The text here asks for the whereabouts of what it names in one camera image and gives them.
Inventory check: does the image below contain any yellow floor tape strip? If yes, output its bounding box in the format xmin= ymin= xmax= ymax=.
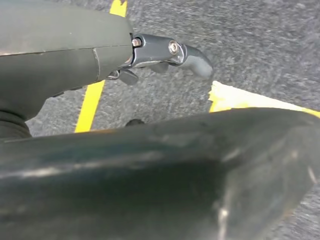
xmin=74 ymin=0 xmax=128 ymax=134

